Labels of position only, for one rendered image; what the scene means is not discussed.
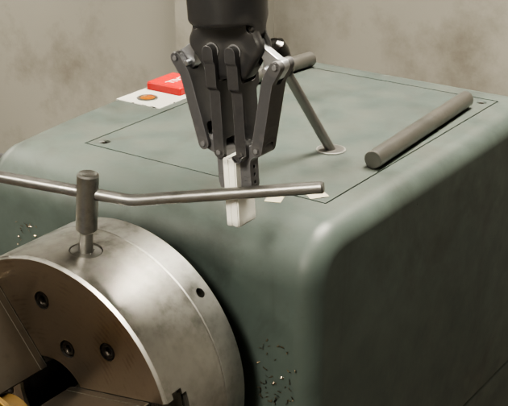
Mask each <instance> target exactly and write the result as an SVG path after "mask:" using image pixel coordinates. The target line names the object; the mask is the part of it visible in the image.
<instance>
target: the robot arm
mask: <svg viewBox="0 0 508 406"><path fill-rule="evenodd" d="M186 5H187V16H188V21H189V23H190V24H192V25H193V28H192V31H191V34H190V37H189V44H187V45H186V46H185V47H184V48H182V49H181V50H178V51H175V52H172V54H171V56H170V58H171V61H172V62H173V64H174V66H175V68H176V70H177V71H178V73H179V74H180V76H181V81H182V84H183V88H184V91H185V96H186V100H187V102H188V106H189V111H190V114H191V118H192V120H193V124H194V129H195V132H196V136H197V139H198V144H199V146H200V148H202V149H209V150H211V151H213V152H214V154H215V155H216V156H217V159H218V169H219V183H220V186H221V187H222V188H233V187H244V186H256V185H259V183H260V179H259V165H258V158H259V157H260V156H262V155H264V154H266V153H268V152H270V151H272V150H274V149H275V147H276V142H277V133H278V128H279V122H280V117H281V108H282V102H283V97H284V92H285V83H286V79H287V78H288V76H289V74H290V72H291V71H292V69H293V67H294V59H293V58H292V57H291V56H286V57H282V56H281V55H280V54H279V53H278V52H276V51H275V50H274V49H273V48H271V47H272V42H271V39H270V37H269V34H268V32H267V29H266V23H267V19H268V16H269V5H268V0H186ZM263 62H264V66H263V68H262V69H261V72H262V73H263V74H264V76H263V79H262V82H261V85H260V94H259V100H258V104H257V91H256V88H257V86H258V85H259V68H260V66H261V65H262V63H263ZM226 208H227V224H228V225H229V226H234V227H241V226H243V225H244V224H246V223H248V222H250V221H251V220H253V219H255V218H256V206H255V198H250V199H239V200H226Z"/></svg>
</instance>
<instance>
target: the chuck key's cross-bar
mask: <svg viewBox="0 0 508 406"><path fill-rule="evenodd" d="M0 183H3V184H11V185H15V186H20V187H24V188H30V189H37V190H42V191H46V192H51V193H59V194H64V195H68V196H73V197H76V196H77V185H76V184H70V183H65V182H60V181H55V180H47V179H43V178H38V177H34V176H25V175H20V174H16V173H11V172H3V171H0ZM324 191H325V185H324V183H323V182H322V181H312V182H301V183H289V184H267V185H256V186H244V187H233V188H211V189H199V190H188V191H176V192H165V193H143V194H126V193H118V192H113V191H109V190H104V189H98V190H97V191H96V193H95V194H94V200H96V201H103V202H107V203H112V204H116V205H125V206H144V205H167V204H179V203H191V202H204V201H226V200H239V199H250V198H262V197H285V196H297V195H310V194H321V193H324Z"/></svg>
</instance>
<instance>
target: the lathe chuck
mask: <svg viewBox="0 0 508 406"><path fill-rule="evenodd" d="M76 245H79V232H77V231H76V227H69V228H64V229H59V230H54V231H53V232H50V233H48V234H46V235H43V236H41V237H39V238H37V239H35V240H33V241H31V242H28V243H26V244H24V245H22V246H20V247H17V248H15V249H14V250H12V251H9V252H7V253H5V254H4V255H0V287H1V288H2V290H3V291H4V293H5V295H6V297H7V299H8V300H9V302H10V303H11V305H12V307H13V308H14V310H15V312H16V313H17V315H18V316H19V319H20V320H21V322H22V323H23V325H24V327H25V328H26V330H27V332H28V333H29V335H30V336H31V339H32V340H33V342H34V343H35V345H36V347H37V349H38V350H39V352H40V353H41V355H43V356H44V357H49V358H53V360H51V361H49V362H47V363H46V365H47V366H46V367H45V368H44V369H43V370H41V371H39V372H37V373H36V374H34V375H33V376H31V377H30V378H28V379H26V380H24V381H23V382H21V383H19V384H18V385H16V386H14V387H13V388H11V389H10V390H8V391H6V392H4V393H10V394H13V395H15V396H17V397H19V398H20V399H22V400H23V401H24V402H25V403H26V404H27V405H28V406H39V402H40V401H41V400H43V399H44V398H46V397H48V398H49V399H52V398H53V397H55V396H57V395H58V394H60V393H62V392H63V391H65V390H66V389H67V388H69V387H75V386H77V385H78V384H79V385H80V387H83V388H87V389H91V390H95V391H99V392H106V393H110V394H114V395H118V396H125V397H129V398H132V399H137V400H144V401H147V402H152V403H156V404H163V405H164V404H168V403H170V402H171V401H173V396H172V394H173V393H174V392H175V391H177V393H181V401H182V406H226V396H225V388H224V382H223V375H222V371H221V367H220V364H219V359H218V356H217V354H216V351H215V348H214V345H213V343H212V341H211V339H210V335H209V334H208V332H207V330H206V327H205V326H204V324H203V322H202V319H201V318H200V316H199V315H198V312H197V311H196V309H195V307H194V306H193V305H192V303H191V302H190V300H189V298H188V297H187V295H186V294H185V293H184V292H183V291H182V290H181V288H180V287H179V286H178V284H177V283H176V282H175V281H174V279H173V278H172V277H171V276H170V275H169V274H168V273H167V272H166V271H165V270H164V269H163V268H162V267H161V266H160V265H159V264H158V263H157V262H155V261H154V260H153V259H152V258H151V257H149V256H148V255H146V254H145V253H144V252H142V251H141V250H140V249H139V248H137V247H136V246H133V245H132V244H130V243H129V242H127V241H125V240H123V239H121V238H119V237H117V236H114V235H113V234H109V233H107V232H104V231H100V230H97V231H96V232H94V243H93V245H95V246H97V247H99V248H101V249H102V254H101V255H99V256H98V257H95V258H91V259H86V258H80V257H77V256H75V255H72V254H71V253H70V252H69V250H70V249H71V248H72V247H74V246H76Z"/></svg>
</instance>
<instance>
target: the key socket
mask: <svg viewBox="0 0 508 406"><path fill-rule="evenodd" d="M93 249H94V251H93V253H92V254H91V255H83V254H78V251H79V245H76V246H73V247H72V248H71V249H70V250H69V252H70V253H71V254H72V255H75V256H77V257H80V258H86V259H91V258H95V257H98V256H99V255H101V254H102V249H101V248H99V247H98V246H95V245H93Z"/></svg>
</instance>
